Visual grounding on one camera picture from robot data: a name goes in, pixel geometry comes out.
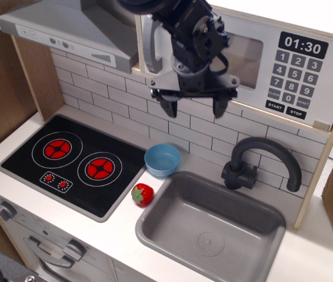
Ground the grey range hood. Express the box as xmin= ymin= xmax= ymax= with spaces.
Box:
xmin=0 ymin=1 xmax=138 ymax=73

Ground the blue toy bowl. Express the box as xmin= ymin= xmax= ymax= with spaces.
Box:
xmin=144 ymin=144 xmax=181 ymax=177

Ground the dark grey toy faucet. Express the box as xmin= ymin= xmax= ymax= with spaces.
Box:
xmin=221 ymin=137 xmax=302 ymax=193

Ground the grey toy oven door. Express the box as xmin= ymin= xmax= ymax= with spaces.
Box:
xmin=22 ymin=234 xmax=108 ymax=282

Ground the grey toy sink basin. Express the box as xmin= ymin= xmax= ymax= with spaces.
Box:
xmin=135 ymin=172 xmax=286 ymax=281

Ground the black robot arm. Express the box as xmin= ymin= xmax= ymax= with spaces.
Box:
xmin=119 ymin=1 xmax=240 ymax=118

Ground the white toy microwave door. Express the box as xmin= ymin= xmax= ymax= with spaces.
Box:
xmin=135 ymin=5 xmax=333 ymax=127

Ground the grey oven knob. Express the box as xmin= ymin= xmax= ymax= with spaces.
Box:
xmin=0 ymin=202 xmax=17 ymax=221

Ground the red toy strawberry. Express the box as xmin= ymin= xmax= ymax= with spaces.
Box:
xmin=131 ymin=183 xmax=154 ymax=207

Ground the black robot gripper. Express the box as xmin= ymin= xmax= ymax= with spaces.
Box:
xmin=146 ymin=57 xmax=240 ymax=118

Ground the black toy stovetop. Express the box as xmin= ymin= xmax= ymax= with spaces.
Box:
xmin=0 ymin=115 xmax=145 ymax=222

